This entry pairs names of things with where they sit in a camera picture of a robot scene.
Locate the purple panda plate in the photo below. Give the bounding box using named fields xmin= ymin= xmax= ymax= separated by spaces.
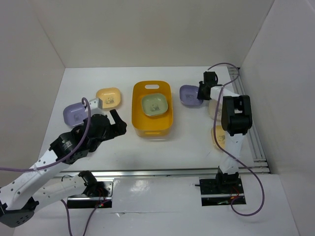
xmin=179 ymin=85 xmax=203 ymax=107

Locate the green panda plate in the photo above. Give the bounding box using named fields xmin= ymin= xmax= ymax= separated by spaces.
xmin=141 ymin=93 xmax=168 ymax=117

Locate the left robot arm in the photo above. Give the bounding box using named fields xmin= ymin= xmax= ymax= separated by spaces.
xmin=0 ymin=109 xmax=126 ymax=228

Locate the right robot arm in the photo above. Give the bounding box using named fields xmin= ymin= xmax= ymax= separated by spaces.
xmin=197 ymin=71 xmax=252 ymax=193

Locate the yellow plastic bin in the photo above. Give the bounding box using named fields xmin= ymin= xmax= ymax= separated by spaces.
xmin=131 ymin=81 xmax=173 ymax=137

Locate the cream plate far right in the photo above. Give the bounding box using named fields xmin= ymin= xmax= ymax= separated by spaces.
xmin=208 ymin=99 xmax=222 ymax=121

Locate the purple plate left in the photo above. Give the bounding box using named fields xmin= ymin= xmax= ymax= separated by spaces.
xmin=63 ymin=103 xmax=88 ymax=127

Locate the yellow panda plate left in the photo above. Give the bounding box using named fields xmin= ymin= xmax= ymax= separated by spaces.
xmin=96 ymin=88 xmax=121 ymax=109

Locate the yellow panda plate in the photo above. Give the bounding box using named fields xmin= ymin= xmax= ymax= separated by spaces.
xmin=96 ymin=88 xmax=121 ymax=109
xmin=211 ymin=125 xmax=225 ymax=149

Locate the yellow panda plate right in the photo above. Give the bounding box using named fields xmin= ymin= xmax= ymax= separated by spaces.
xmin=211 ymin=125 xmax=225 ymax=149

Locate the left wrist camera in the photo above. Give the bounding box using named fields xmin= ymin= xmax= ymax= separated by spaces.
xmin=89 ymin=98 xmax=103 ymax=116

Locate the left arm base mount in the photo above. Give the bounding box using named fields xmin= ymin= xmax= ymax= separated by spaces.
xmin=66 ymin=178 xmax=114 ymax=209

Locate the aluminium rail right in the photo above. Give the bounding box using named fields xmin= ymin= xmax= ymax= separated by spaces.
xmin=225 ymin=66 xmax=268 ymax=168

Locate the aluminium rail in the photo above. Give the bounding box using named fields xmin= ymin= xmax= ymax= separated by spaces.
xmin=55 ymin=166 xmax=270 ymax=178
xmin=225 ymin=66 xmax=268 ymax=168

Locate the aluminium rail front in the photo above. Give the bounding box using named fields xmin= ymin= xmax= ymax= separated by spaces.
xmin=55 ymin=166 xmax=270 ymax=178

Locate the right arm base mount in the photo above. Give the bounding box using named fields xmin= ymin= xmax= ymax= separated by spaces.
xmin=194 ymin=178 xmax=246 ymax=207

